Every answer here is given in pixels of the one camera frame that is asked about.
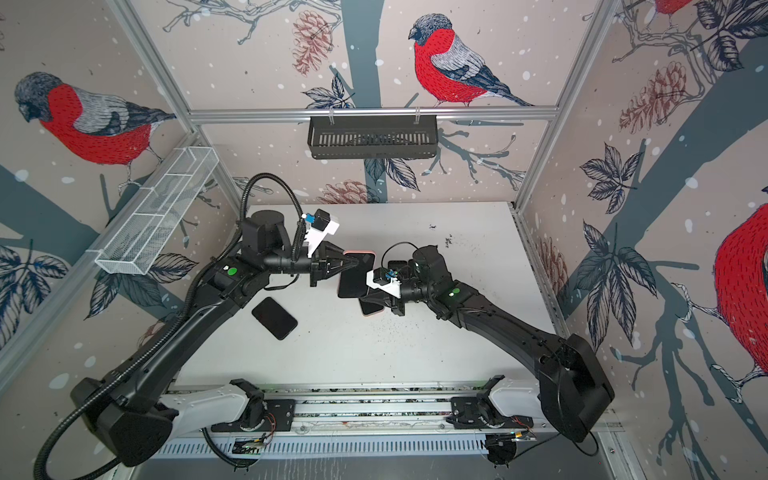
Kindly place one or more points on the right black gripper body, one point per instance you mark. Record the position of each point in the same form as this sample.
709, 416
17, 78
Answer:
416, 292

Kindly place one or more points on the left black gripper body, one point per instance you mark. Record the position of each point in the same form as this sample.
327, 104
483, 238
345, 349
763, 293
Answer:
317, 262

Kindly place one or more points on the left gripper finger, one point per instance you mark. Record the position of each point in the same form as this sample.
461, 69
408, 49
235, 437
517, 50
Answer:
330, 251
334, 267

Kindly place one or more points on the black phone near left arm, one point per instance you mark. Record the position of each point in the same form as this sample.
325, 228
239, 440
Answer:
275, 318

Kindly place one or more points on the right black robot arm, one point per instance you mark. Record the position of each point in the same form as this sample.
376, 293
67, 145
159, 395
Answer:
574, 390

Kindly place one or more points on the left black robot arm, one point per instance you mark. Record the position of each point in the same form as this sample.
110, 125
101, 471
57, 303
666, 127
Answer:
123, 409

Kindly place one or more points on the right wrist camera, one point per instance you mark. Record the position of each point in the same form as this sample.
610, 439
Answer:
377, 279

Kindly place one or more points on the black wire wall basket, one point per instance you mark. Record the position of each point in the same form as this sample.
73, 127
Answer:
373, 137

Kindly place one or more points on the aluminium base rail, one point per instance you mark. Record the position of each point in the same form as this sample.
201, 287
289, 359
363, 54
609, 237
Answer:
420, 408

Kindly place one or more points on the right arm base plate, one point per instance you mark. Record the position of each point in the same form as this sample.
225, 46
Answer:
477, 414

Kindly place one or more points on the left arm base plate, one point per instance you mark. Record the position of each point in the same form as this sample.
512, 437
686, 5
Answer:
272, 415

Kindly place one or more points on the white mesh wall tray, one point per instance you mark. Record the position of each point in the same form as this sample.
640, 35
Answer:
142, 236

